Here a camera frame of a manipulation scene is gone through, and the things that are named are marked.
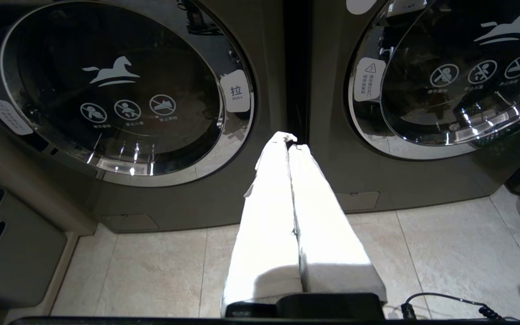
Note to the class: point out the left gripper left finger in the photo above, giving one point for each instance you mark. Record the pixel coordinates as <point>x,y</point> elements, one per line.
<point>264,234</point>

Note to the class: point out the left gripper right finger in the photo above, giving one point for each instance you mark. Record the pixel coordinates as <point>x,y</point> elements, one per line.
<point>327,243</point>

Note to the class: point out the grey front-load washing machine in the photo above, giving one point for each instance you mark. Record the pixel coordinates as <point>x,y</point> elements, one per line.
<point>151,135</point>
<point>422,135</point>

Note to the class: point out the round glass washer door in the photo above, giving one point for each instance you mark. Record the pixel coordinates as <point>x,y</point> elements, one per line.
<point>458,76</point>
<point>124,90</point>

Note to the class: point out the grey storage box with slot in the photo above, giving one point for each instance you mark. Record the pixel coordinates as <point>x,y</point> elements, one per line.
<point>11,253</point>

